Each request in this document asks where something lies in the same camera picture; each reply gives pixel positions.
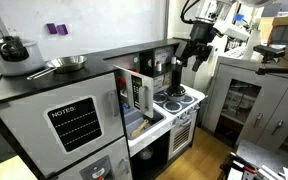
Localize gray metal cabinet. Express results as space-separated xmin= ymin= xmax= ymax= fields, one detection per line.
xmin=202 ymin=54 xmax=288 ymax=158

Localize wire rack shelf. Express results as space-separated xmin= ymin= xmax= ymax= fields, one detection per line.
xmin=225 ymin=34 xmax=248 ymax=58

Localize white shaker orange cap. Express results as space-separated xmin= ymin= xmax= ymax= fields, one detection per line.
xmin=155 ymin=60 xmax=163 ymax=73

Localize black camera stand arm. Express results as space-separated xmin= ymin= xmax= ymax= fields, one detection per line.
xmin=255 ymin=66 xmax=288 ymax=76

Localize gray sink basin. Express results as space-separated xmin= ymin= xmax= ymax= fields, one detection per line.
xmin=123 ymin=107 xmax=167 ymax=141

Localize silver cabinet handle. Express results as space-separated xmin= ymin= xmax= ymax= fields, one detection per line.
xmin=271 ymin=119 xmax=285 ymax=137
xmin=253 ymin=112 xmax=264 ymax=129

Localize fridge door with chalkboard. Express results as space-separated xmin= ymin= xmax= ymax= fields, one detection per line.
xmin=0 ymin=72 xmax=126 ymax=178

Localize steel frying pan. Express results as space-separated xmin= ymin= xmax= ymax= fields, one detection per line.
xmin=26 ymin=55 xmax=88 ymax=81

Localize toy kitchen playset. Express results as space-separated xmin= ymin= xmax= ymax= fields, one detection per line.
xmin=0 ymin=37 xmax=207 ymax=180

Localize small gray pot black lid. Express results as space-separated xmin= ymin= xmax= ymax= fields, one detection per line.
xmin=165 ymin=84 xmax=187 ymax=102

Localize fridge door with dispenser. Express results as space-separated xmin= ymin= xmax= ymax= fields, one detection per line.
xmin=54 ymin=135 xmax=134 ymax=180

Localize white plastic bottle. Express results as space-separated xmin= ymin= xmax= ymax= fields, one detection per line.
xmin=242 ymin=29 xmax=264 ymax=62

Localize wooden spoon with hole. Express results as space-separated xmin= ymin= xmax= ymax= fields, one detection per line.
xmin=130 ymin=119 xmax=150 ymax=139

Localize whiteboard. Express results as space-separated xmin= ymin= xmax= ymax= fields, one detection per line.
xmin=0 ymin=0 xmax=169 ymax=62

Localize black orange hand tools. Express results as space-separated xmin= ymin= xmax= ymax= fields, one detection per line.
xmin=218 ymin=151 xmax=263 ymax=180

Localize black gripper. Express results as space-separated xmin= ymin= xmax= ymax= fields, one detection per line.
xmin=174 ymin=38 xmax=214 ymax=73

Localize purple magnet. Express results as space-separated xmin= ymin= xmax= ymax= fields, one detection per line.
xmin=56 ymin=23 xmax=69 ymax=36
xmin=46 ymin=22 xmax=58 ymax=35

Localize gray microwave door handle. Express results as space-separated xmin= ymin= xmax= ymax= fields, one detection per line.
xmin=138 ymin=85 xmax=151 ymax=115

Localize blue plastic container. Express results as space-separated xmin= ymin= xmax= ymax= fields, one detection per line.
xmin=233 ymin=13 xmax=246 ymax=24

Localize gray cooktop with burners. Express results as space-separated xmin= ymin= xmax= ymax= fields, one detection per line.
xmin=152 ymin=89 xmax=199 ymax=116

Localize brown cardboard box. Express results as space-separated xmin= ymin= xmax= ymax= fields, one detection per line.
xmin=258 ymin=14 xmax=288 ymax=69

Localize gray fridge door handle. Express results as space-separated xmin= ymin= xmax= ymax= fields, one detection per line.
xmin=107 ymin=89 xmax=120 ymax=118
xmin=118 ymin=157 xmax=131 ymax=176

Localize black camera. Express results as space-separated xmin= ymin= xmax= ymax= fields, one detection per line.
xmin=252 ymin=44 xmax=287 ymax=64

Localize white microwave door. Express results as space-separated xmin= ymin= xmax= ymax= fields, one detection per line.
xmin=113 ymin=64 xmax=156 ymax=120

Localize white oven door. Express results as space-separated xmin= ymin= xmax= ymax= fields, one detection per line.
xmin=167 ymin=113 xmax=198 ymax=162

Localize white paper sheets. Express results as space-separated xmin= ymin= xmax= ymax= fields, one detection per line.
xmin=227 ymin=164 xmax=288 ymax=180

